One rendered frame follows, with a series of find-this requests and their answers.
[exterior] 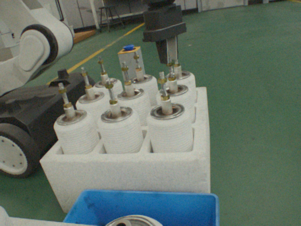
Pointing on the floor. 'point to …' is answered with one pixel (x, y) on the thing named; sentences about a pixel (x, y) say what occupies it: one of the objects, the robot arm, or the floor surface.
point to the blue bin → (145, 207)
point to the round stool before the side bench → (111, 17)
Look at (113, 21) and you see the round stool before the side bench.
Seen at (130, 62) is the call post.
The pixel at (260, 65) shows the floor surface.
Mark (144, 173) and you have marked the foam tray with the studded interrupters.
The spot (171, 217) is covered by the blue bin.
